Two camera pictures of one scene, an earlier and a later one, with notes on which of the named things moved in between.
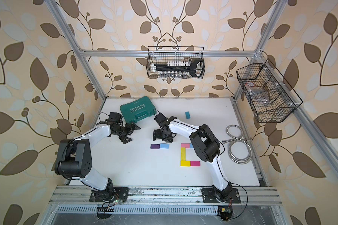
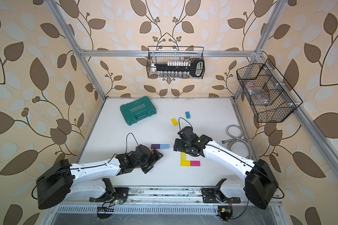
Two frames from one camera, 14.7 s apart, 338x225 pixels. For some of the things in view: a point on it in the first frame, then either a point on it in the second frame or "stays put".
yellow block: x=185 y=163 stays put
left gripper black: x=129 y=130 → x=153 y=160
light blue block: x=164 y=146 stays put
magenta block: x=195 y=163 stays put
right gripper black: x=156 y=135 → x=180 y=147
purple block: x=155 y=146 stays put
